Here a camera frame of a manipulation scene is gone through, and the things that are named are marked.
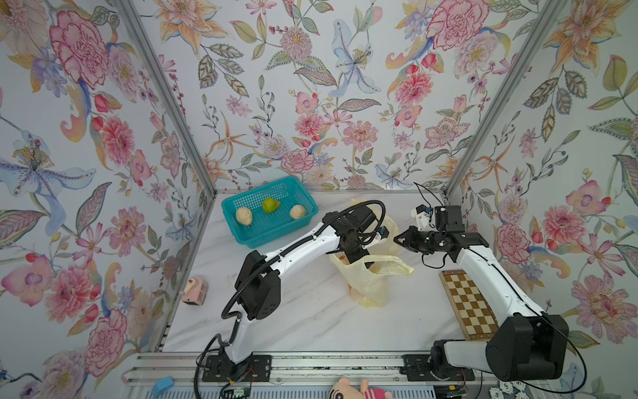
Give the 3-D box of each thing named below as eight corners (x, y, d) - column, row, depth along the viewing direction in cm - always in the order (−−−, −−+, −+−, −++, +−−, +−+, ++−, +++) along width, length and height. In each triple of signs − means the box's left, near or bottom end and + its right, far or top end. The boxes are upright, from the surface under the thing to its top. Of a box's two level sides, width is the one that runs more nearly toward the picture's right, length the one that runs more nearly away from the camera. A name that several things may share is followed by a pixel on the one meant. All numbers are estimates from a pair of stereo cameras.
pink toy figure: (188, 306, 88) (179, 298, 82) (199, 284, 93) (191, 275, 87) (202, 309, 87) (194, 301, 81) (213, 287, 92) (205, 278, 86)
